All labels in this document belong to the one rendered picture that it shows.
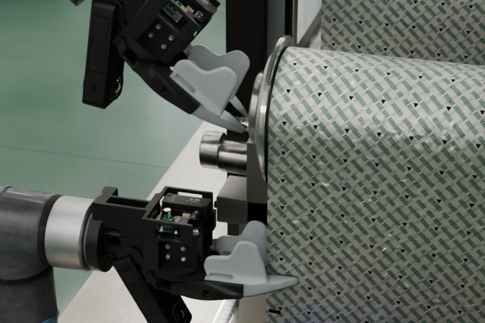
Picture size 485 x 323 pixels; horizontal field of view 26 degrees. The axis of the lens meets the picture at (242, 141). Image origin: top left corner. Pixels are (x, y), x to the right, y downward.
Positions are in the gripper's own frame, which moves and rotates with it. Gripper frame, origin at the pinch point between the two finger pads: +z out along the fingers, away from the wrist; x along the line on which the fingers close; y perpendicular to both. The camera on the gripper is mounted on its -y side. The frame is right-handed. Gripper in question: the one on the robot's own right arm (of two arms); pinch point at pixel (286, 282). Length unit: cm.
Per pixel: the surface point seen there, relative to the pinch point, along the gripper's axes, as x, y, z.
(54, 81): 276, -109, -161
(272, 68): 2.0, 22.0, -2.2
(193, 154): 60, -19, -29
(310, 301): -0.2, -1.7, 2.6
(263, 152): -1.1, 14.8, -2.3
